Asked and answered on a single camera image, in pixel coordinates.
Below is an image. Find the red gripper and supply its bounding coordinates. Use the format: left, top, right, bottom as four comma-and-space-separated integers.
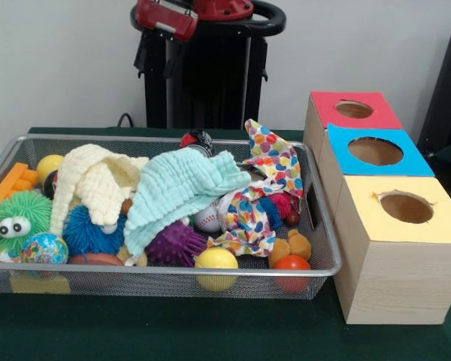
133, 0, 199, 79

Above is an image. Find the mint green cloth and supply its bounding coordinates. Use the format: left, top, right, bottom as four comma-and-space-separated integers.
123, 147, 253, 260

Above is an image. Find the cream waffle cloth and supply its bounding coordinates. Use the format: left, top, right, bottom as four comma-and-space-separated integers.
49, 144, 150, 238

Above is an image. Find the polka dot cloth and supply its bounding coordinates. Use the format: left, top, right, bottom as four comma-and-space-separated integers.
206, 119, 306, 259

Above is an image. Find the orange ladder-shaped block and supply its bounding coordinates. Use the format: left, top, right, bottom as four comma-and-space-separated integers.
0, 162, 41, 221

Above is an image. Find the green spiky ball with eyes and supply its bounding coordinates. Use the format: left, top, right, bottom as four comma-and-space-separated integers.
0, 190, 54, 256

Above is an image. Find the wooden three-hole box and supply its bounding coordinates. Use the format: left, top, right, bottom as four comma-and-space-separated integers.
302, 90, 451, 326

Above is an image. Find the crushed soda can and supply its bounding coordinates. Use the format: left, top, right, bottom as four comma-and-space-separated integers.
179, 129, 213, 156

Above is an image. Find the yellow ball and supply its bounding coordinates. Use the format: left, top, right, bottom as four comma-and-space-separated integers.
36, 154, 65, 184
193, 247, 239, 293

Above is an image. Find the purple knobbly toy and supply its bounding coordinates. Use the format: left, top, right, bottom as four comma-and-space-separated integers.
145, 220, 207, 268

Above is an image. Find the blue spiky ball with eyes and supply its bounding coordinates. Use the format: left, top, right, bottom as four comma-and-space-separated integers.
62, 205, 128, 257

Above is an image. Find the globe print ball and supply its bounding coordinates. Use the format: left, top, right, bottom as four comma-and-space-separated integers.
20, 232, 69, 265

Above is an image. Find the red orange ball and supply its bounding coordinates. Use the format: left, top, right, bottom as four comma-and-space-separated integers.
273, 255, 312, 294

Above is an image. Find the dark green tablecloth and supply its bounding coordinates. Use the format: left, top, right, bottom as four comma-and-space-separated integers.
0, 126, 451, 361

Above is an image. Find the black panel stand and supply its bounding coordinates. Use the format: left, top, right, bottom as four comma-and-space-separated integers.
416, 24, 451, 153

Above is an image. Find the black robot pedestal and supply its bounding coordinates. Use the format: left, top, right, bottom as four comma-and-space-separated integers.
130, 0, 287, 131

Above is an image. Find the wire mesh bin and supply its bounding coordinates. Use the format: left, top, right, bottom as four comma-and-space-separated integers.
0, 133, 342, 303

